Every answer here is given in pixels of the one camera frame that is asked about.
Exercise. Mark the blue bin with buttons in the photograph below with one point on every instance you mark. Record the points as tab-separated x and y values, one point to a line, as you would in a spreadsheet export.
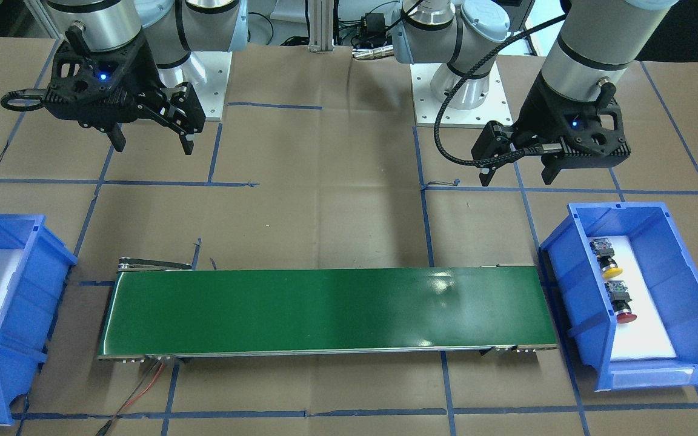
670	275

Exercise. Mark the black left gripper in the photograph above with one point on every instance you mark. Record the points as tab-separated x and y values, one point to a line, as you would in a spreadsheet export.
538	113

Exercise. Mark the aluminium frame post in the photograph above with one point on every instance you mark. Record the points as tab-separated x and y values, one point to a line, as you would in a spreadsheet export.
322	25

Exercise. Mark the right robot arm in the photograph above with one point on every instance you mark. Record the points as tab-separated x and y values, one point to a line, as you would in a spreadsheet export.
173	29

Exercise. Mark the blue empty bin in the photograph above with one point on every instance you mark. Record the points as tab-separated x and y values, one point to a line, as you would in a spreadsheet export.
29	310

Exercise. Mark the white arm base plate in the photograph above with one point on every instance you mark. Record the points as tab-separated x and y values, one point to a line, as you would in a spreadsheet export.
209	73
475	103

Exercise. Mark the red push button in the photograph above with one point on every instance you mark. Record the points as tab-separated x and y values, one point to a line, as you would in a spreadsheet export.
620	298

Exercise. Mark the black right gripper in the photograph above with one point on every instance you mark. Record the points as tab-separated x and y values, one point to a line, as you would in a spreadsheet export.
137	71

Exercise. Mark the yellow push button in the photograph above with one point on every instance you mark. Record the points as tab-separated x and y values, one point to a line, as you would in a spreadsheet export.
602	248

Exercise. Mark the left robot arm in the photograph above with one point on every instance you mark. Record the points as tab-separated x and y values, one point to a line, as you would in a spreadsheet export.
598	39

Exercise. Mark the green conveyor belt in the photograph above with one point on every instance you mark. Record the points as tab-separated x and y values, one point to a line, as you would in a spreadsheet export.
233	313

